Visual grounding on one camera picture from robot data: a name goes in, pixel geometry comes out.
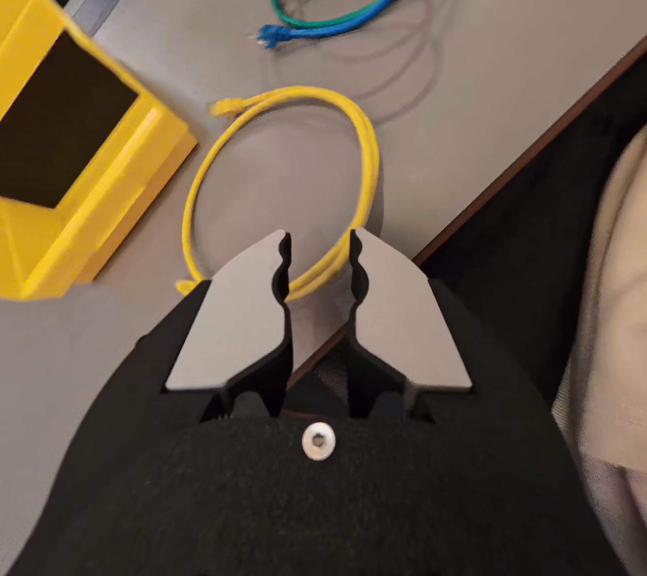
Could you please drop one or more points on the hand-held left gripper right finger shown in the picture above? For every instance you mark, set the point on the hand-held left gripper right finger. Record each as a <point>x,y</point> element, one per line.
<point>404,328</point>

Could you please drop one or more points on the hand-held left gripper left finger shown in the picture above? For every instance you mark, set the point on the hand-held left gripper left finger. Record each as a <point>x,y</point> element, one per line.
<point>237,328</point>

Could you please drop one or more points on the yellow plastic bin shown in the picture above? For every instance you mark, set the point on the yellow plastic bin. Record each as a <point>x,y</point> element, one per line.
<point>106,212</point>

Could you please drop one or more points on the person's beige sweatshirt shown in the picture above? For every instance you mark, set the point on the person's beige sweatshirt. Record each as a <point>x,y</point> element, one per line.
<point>616,333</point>

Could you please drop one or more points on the black yellow-bin divider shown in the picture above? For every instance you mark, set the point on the black yellow-bin divider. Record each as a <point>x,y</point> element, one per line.
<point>60,126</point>

